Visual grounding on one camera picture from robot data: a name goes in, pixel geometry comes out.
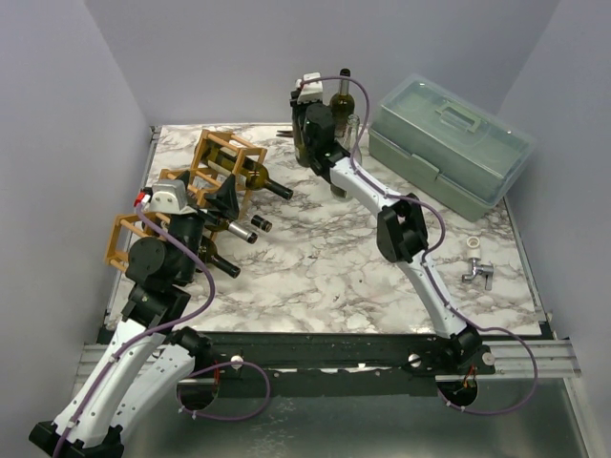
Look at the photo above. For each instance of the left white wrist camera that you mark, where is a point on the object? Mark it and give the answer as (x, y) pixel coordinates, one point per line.
(167, 196)

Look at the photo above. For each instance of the clear square liquor bottle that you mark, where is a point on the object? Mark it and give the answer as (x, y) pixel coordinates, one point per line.
(261, 223)

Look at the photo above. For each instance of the clear glass bottle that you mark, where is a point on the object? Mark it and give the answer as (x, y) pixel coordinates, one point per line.
(347, 140)

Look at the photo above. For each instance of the dark green wine bottle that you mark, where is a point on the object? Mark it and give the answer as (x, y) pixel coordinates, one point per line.
(209, 254)
(232, 227)
(251, 175)

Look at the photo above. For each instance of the black mounting rail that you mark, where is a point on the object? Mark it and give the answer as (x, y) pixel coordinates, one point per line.
(203, 367)

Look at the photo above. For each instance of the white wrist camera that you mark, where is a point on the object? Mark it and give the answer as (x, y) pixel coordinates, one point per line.
(167, 196)
(308, 89)

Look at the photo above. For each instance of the white plastic pipe fitting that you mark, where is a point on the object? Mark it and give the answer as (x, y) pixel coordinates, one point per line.
(474, 247)

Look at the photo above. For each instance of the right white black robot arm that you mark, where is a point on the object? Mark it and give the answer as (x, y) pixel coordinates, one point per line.
(401, 232)

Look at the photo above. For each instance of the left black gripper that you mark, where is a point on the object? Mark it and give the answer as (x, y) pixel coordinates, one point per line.
(226, 202)

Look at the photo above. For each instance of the wooden wine rack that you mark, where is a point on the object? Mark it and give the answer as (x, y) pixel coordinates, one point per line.
(200, 179)

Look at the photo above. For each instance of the green plastic toolbox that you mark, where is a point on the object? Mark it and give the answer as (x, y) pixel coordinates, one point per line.
(455, 152)

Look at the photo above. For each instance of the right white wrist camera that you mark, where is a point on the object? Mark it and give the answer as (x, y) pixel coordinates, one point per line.
(308, 89)

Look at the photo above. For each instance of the metal faucet valve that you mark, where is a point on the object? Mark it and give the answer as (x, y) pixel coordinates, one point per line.
(478, 269)

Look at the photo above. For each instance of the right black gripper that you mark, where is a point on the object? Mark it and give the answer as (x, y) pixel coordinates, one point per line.
(296, 113)

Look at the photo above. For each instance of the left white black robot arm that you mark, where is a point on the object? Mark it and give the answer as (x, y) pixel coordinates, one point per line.
(138, 310)

